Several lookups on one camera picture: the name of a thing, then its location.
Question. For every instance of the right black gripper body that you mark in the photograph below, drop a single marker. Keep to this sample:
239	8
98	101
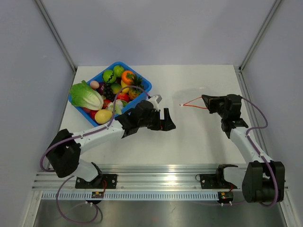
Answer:
217	105

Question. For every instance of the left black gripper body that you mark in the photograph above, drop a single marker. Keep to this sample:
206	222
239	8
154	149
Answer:
153	122

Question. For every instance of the clear zip top bag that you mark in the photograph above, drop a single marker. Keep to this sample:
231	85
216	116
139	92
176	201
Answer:
190	97

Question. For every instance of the yellow lemon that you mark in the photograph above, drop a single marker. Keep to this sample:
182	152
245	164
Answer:
103	116

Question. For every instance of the green lettuce head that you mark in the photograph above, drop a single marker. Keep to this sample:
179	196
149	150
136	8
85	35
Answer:
82	95

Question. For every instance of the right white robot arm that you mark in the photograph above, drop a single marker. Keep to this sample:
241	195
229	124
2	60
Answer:
263	181

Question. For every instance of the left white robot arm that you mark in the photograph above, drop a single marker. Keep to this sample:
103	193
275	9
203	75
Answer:
66	148

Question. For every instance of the small pineapple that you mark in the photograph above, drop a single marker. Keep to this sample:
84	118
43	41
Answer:
134	91

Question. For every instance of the red apple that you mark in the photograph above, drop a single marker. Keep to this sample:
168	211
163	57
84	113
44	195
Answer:
123	96

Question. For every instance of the white green cabbage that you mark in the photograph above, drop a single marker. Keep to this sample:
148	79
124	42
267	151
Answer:
120	104

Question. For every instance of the yellow pepper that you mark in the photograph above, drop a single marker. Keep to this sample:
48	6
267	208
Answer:
125	87

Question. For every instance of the blue plastic basket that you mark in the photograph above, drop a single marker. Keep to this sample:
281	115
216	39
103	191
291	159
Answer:
132	103

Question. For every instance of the green yellow mango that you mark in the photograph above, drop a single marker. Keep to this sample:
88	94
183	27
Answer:
115	88

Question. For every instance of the dark grape bunch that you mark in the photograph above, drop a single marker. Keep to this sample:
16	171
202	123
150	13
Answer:
108	92

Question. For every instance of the purple onion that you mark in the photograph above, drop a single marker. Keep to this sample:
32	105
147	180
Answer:
101	87

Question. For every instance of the red tomato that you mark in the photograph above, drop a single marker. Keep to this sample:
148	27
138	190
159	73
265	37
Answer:
92	114

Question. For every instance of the peach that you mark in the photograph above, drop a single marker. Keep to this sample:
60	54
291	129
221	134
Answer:
86	110

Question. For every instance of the pink egg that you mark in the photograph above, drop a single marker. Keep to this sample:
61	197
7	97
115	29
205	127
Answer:
94	84

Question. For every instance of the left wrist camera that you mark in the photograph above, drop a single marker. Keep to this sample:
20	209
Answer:
155	100

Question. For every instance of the right frame post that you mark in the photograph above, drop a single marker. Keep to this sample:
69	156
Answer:
262	30

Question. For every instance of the frame post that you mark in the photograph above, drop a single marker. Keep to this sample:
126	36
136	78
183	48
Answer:
262	30
51	26

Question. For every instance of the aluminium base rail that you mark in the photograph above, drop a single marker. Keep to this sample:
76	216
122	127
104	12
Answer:
140	178

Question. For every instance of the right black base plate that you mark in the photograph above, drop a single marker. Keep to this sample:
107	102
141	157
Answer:
213	181

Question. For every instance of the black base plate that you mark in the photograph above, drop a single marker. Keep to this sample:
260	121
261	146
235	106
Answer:
213	181
111	180

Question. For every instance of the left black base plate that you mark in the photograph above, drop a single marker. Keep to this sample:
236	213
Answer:
111	180

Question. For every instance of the white slotted cable duct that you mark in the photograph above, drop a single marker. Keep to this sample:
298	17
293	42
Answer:
131	196

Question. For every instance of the left frame post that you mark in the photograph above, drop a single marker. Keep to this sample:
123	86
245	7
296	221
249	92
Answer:
51	26

